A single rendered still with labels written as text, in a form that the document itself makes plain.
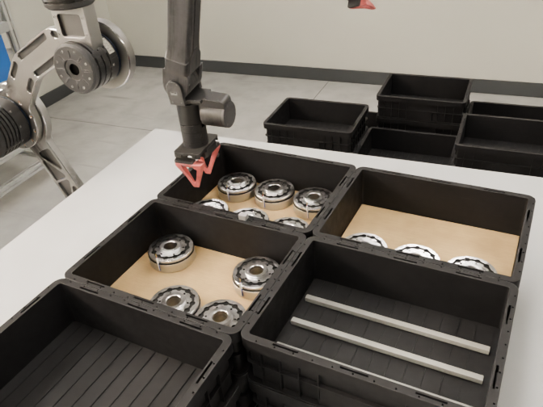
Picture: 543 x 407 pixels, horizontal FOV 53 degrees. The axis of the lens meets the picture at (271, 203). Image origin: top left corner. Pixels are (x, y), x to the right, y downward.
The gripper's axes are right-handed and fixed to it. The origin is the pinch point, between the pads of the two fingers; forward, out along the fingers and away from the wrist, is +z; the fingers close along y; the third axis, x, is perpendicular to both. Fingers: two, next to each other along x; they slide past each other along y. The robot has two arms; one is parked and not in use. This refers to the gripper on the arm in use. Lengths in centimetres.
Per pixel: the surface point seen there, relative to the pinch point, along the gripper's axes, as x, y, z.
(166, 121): 147, 208, 96
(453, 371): -61, -32, 11
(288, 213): -18.4, 7.3, 12.5
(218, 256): -8.4, -12.7, 12.4
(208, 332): -21.5, -42.4, 2.4
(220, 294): -14.0, -24.0, 12.4
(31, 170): 177, 107, 82
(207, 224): -5.7, -10.7, 5.4
